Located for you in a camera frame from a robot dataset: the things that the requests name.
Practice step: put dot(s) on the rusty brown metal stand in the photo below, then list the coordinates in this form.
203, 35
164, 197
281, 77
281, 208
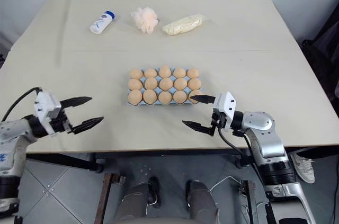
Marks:
251, 202
106, 197

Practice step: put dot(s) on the clear bag of white noodles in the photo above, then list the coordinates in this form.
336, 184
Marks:
182, 25

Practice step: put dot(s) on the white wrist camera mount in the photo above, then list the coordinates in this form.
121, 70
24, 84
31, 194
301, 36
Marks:
46, 107
225, 103

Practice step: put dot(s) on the grey left robot leg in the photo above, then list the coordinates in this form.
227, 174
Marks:
132, 202

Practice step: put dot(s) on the dark trouser leg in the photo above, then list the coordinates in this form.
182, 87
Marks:
315, 153

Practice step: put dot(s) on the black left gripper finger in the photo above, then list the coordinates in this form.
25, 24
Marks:
87, 124
78, 100

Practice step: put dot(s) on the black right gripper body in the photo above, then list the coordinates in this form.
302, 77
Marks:
219, 120

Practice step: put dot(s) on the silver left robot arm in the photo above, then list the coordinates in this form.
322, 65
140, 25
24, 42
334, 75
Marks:
12, 134

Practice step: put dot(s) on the black chair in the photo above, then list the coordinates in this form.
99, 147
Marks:
324, 57

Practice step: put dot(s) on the light blue egg tray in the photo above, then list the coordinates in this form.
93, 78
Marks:
161, 103

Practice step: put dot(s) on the white bottle with blue cap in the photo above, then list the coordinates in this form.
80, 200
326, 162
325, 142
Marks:
102, 22

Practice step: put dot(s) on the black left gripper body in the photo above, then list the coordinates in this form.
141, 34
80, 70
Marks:
59, 123

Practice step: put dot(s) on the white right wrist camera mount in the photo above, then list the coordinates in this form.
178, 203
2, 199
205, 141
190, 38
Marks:
225, 103

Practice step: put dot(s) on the pale pink bath pouf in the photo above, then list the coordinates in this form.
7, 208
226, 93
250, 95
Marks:
145, 19

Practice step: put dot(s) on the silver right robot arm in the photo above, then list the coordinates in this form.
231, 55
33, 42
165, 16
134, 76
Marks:
267, 139

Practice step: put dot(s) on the black table frame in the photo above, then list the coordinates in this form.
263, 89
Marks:
66, 161

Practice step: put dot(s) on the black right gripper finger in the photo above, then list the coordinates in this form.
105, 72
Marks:
202, 99
198, 126

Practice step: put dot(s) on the brown egg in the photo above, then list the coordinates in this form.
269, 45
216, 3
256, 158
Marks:
194, 93
151, 83
150, 97
134, 84
180, 83
134, 97
137, 74
180, 72
165, 71
165, 97
151, 73
179, 96
194, 84
193, 73
166, 84

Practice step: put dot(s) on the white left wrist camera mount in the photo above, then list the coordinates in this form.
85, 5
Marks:
46, 107

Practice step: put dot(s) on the white sneaker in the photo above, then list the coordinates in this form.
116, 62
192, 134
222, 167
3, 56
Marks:
303, 167

